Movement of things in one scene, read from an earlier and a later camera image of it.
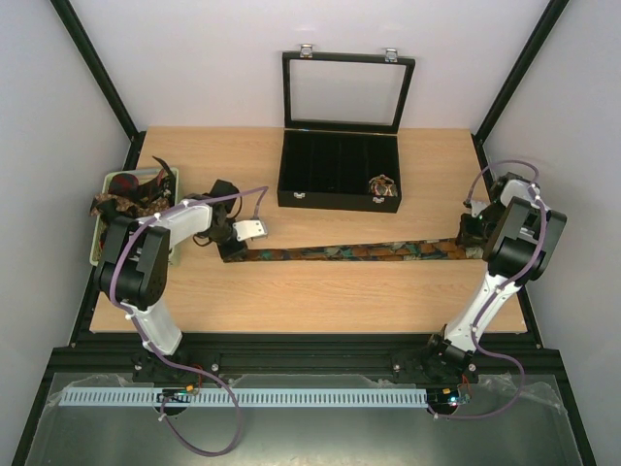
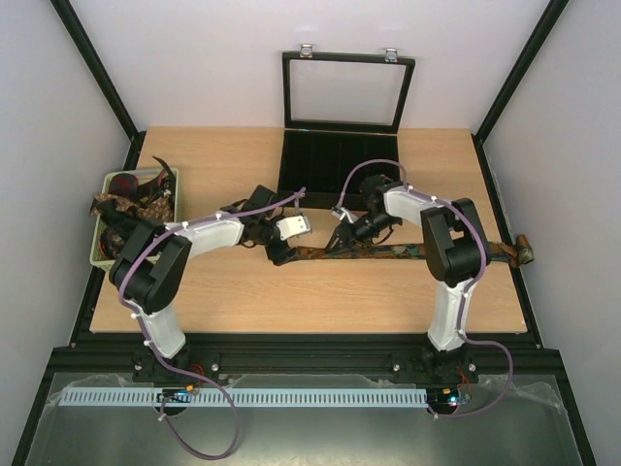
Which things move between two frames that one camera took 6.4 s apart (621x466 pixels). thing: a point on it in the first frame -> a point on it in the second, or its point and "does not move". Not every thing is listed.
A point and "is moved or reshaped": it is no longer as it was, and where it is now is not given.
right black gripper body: x=467 y=239 -> x=347 y=232
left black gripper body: x=218 y=234 -> x=277 y=255
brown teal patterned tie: x=444 y=250 is moved or reshaped
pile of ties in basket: x=128 y=197 does not move
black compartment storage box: x=343 y=115 does not move
